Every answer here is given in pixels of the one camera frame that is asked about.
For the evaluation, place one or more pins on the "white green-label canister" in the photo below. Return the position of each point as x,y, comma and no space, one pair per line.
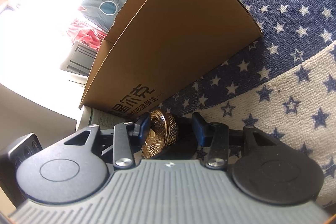
90,116

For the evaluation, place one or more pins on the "red hanging cloth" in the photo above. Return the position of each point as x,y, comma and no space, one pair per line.
87,34

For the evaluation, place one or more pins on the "gold-lidded black jar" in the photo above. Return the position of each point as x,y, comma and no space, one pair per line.
169,137

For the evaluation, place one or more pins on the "star-patterned sofa cover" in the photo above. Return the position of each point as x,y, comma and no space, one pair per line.
282,83

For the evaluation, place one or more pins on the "brown cardboard box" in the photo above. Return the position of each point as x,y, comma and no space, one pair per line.
155,48

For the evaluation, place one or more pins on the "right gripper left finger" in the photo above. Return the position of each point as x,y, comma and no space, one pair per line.
126,136

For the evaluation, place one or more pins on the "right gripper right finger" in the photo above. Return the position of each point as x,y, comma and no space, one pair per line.
215,136

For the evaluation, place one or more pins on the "dark grey panel heater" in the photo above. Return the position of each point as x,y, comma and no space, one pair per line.
80,59

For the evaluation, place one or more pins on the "black speaker box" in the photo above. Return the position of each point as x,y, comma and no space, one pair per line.
11,158

